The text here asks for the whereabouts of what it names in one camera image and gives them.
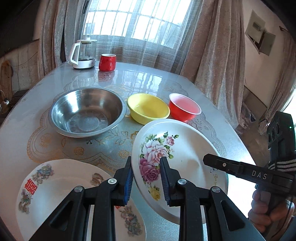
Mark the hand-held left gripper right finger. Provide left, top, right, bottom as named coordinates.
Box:
left=159, top=156, right=266, bottom=241

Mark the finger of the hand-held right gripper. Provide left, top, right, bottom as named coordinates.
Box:
left=203, top=153, right=274, bottom=186

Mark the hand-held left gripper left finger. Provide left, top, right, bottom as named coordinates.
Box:
left=29, top=156, right=134, bottom=241

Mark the rose print plate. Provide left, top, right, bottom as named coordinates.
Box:
left=131, top=119, right=229, bottom=225

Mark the dragon phoenix print plate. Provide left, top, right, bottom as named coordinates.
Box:
left=15, top=159, right=147, bottom=241

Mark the red plastic bowl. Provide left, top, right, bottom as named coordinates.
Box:
left=168, top=93, right=201, bottom=123

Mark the yellow bowl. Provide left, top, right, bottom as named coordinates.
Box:
left=127, top=93, right=171, bottom=124

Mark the stainless steel bowl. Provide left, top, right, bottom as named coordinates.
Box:
left=48, top=87, right=127, bottom=138

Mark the person's right hand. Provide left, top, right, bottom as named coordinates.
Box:
left=248, top=189, right=296, bottom=234

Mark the lace pattern table cover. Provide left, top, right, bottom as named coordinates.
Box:
left=0, top=61, right=252, bottom=241

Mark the cardboard piece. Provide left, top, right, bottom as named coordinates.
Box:
left=242, top=88, right=262, bottom=112

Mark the beige velvet curtain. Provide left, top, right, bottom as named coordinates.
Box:
left=38, top=0, right=90, bottom=79
left=180, top=0, right=247, bottom=129

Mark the red mug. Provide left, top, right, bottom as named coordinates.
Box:
left=99, top=54, right=117, bottom=72

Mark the white glass electric kettle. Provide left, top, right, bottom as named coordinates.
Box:
left=68, top=37, right=98, bottom=70

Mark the white sheer curtain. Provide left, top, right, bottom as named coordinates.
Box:
left=81, top=0, right=204, bottom=75

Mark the hanging woven straw item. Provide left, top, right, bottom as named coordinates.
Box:
left=0, top=60, right=14, bottom=98

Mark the barred window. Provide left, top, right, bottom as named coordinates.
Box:
left=85, top=0, right=192, bottom=49

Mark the dark flat panel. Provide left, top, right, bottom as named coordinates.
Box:
left=0, top=0, right=40, bottom=58

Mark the wall meter box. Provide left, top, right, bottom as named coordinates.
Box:
left=245, top=10, right=277, bottom=56

